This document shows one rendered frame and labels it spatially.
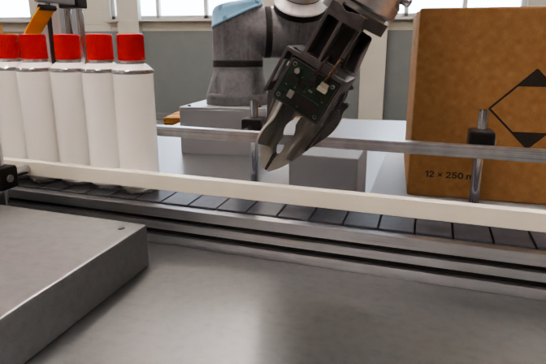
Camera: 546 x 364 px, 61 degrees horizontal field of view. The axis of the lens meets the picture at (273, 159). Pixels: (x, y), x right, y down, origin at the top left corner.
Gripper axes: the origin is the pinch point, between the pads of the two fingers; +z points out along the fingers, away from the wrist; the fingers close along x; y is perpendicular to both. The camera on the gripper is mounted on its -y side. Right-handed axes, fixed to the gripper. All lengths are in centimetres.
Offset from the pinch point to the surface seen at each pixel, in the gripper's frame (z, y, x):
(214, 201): 8.3, 2.2, -3.4
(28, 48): 5.4, 2.1, -35.8
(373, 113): 86, -541, -1
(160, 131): 6.8, -2.6, -15.9
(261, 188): 2.1, 4.5, 1.3
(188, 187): 7.4, 4.5, -6.5
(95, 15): 167, -503, -386
